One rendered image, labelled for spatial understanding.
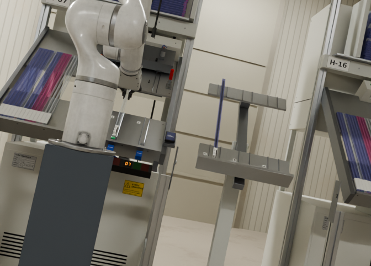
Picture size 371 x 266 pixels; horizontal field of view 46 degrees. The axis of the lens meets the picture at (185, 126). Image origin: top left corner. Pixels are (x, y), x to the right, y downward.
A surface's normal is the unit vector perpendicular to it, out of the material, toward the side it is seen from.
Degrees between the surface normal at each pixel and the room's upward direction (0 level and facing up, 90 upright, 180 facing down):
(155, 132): 43
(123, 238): 90
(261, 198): 90
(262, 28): 90
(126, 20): 82
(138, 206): 90
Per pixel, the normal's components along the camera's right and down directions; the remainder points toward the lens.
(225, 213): 0.01, -0.04
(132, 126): 0.20, -0.73
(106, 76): 0.52, 0.07
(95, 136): 0.69, 0.11
